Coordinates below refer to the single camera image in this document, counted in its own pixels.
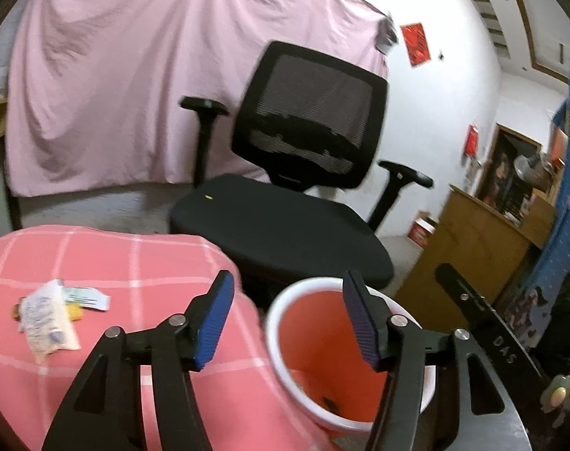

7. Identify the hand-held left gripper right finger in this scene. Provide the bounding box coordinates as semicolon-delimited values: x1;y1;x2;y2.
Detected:
342;270;506;451

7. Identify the red hanging decoration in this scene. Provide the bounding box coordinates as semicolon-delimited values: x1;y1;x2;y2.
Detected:
464;124;481;158

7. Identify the red paper wall poster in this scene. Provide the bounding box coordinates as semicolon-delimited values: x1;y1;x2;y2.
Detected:
401;23;431;67

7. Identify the blue dotted cloth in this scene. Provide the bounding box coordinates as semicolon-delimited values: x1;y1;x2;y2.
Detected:
520;23;570;320

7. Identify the yellow wrapper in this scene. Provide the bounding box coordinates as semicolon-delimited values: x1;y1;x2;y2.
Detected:
11;303;85;322

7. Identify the grey metal pot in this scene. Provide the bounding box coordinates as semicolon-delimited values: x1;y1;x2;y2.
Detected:
514;150;556;189

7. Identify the pink checked blanket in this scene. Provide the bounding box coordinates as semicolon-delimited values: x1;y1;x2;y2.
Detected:
0;225;342;451

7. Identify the dark framed picture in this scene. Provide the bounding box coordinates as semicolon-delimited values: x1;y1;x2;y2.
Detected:
475;124;544;226

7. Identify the pink hanging sheet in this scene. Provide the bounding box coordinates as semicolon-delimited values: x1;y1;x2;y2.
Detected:
5;0;391;197

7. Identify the wooden cabinet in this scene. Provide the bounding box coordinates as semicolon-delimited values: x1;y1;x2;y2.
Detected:
398;185;556;325

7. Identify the red cardboard box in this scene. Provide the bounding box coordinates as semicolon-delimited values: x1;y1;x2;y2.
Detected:
408;211;438;247

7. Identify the black mesh office chair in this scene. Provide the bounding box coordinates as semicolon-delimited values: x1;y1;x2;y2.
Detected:
170;41;435;292

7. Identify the white plastic packet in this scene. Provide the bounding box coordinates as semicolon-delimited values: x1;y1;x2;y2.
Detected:
19;279;81;355

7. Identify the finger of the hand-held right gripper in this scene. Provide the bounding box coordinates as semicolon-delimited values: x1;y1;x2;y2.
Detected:
435;264;546;388

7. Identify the green white wrapper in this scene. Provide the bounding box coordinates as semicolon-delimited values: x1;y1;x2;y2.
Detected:
62;286;112;312

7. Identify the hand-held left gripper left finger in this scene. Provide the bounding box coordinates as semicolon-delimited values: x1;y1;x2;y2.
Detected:
41;270;236;451

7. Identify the red bucket with white rim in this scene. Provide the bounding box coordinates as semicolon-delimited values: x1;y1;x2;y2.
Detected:
265;277;438;434

